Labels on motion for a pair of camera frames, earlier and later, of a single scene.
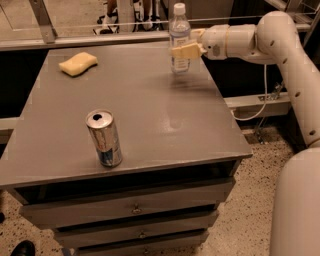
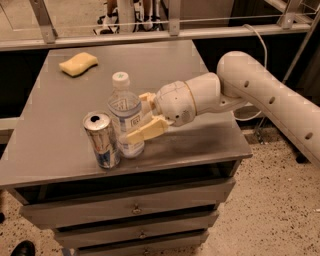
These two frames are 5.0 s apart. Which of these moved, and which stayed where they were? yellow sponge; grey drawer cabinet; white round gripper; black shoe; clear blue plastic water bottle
Moved: white round gripper; clear blue plastic water bottle
Stayed: grey drawer cabinet; black shoe; yellow sponge
